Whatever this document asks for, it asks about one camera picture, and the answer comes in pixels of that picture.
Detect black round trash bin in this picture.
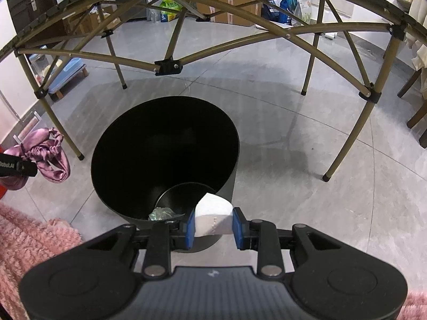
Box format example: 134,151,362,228
91,96,240,253

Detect crumpled clear green wrapper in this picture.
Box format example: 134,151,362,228
148,207,179,221

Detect white flat mop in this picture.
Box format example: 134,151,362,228
13,109,43,142

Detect light blue plastic tub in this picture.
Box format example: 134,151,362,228
28,55,89,102

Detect tan folding table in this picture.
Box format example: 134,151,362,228
0,0,427,182

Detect blue printed bag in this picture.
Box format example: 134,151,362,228
262,0,297,24

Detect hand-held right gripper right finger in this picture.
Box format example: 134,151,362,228
232,207,337,279

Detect large cardboard box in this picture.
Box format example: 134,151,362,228
193,0,264,27

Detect small cardboard box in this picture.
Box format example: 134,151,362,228
63,5,114,35

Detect pink fluffy rug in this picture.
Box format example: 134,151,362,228
0,202,427,320

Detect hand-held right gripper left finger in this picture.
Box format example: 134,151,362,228
83,208,197,279

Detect pink satin scrunchie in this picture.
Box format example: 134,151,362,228
0,127,71,190

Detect green yellow bag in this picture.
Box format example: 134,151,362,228
159,0,183,23

